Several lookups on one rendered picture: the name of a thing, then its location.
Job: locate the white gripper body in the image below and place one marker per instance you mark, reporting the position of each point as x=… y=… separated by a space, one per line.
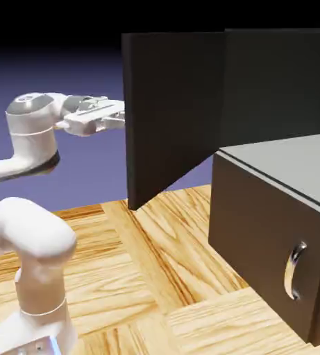
x=84 y=122

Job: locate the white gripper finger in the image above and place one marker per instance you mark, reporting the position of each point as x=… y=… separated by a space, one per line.
x=117 y=114
x=111 y=124

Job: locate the dark grey hinged cabinet door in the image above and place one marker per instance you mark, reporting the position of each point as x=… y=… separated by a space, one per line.
x=173 y=111

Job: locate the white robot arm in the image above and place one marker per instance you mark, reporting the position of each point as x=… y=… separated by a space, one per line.
x=32 y=133

